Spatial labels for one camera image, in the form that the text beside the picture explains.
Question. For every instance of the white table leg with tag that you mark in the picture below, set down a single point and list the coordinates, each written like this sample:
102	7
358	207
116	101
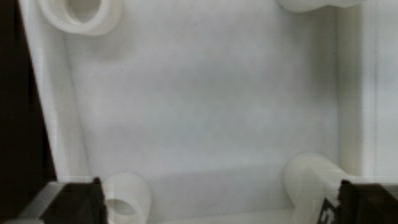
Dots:
308	5

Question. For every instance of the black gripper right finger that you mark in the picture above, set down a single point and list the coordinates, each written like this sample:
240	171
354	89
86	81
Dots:
368	203

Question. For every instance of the white square tabletop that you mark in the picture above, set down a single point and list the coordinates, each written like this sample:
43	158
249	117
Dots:
221	104

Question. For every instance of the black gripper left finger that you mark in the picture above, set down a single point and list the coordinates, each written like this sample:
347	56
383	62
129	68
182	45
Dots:
66	204

